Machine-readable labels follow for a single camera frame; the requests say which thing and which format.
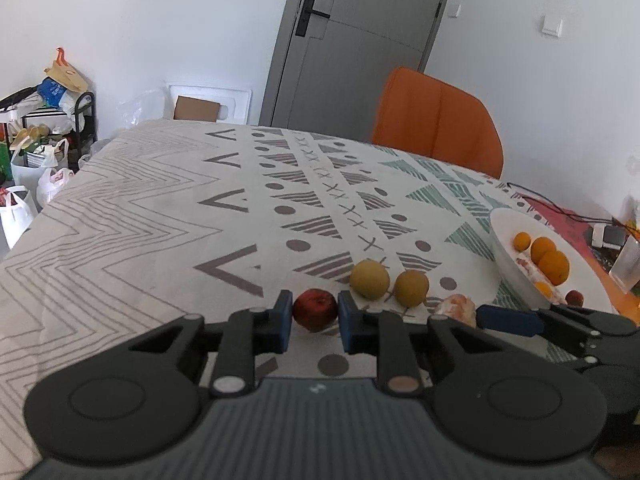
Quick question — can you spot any black storage rack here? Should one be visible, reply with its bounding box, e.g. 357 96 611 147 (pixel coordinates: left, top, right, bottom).
0 87 97 173

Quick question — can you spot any grey door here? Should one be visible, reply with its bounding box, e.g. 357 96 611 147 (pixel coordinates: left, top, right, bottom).
258 0 459 129

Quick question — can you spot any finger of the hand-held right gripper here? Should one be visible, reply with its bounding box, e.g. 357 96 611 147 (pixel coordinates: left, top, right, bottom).
475 302 640 367

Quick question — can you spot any white foam box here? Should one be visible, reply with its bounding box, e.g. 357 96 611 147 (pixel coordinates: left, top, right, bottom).
166 82 253 125

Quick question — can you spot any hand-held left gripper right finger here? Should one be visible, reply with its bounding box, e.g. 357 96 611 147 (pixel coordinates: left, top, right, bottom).
338 290 507 397

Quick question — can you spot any brown cardboard box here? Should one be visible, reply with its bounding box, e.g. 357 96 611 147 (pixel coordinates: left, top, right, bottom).
173 95 222 122

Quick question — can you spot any clear plastic bag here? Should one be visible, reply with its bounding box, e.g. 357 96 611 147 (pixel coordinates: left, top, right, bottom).
118 88 167 129

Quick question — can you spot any clear plastic container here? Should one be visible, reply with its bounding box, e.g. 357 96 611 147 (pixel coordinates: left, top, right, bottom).
608 234 640 292

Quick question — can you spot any white bowl with blue print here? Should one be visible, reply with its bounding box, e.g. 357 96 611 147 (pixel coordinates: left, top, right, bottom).
488 207 617 317

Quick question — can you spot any large orange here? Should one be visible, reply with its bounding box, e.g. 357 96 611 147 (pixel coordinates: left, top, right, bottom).
538 250 571 286
530 236 558 263

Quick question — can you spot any black door handle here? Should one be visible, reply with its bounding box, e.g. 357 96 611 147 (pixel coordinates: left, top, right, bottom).
294 0 332 38

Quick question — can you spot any red apple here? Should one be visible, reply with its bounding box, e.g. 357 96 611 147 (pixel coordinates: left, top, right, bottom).
292 288 339 333

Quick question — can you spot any black cable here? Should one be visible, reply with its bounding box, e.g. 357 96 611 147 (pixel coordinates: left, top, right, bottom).
504 181 617 224

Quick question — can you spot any blue and white bag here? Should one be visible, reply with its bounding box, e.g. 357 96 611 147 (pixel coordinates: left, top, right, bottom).
38 77 79 111

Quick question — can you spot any orange chair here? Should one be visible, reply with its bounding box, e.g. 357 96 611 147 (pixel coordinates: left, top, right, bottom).
370 66 505 180

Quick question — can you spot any yellow paper bag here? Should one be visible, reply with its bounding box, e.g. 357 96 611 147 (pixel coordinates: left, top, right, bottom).
43 62 89 92

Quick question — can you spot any white plastic bag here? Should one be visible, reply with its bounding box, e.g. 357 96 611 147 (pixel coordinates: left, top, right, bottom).
37 167 76 207
10 137 70 192
0 185 39 252

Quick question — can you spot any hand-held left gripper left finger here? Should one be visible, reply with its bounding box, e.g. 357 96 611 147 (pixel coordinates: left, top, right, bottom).
126 290 293 401

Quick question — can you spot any yellow-brown round fruit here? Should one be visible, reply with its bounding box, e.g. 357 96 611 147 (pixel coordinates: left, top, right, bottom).
394 269 431 308
349 259 391 302

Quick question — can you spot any white power adapter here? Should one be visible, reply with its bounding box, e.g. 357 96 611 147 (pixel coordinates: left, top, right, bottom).
592 223 627 249

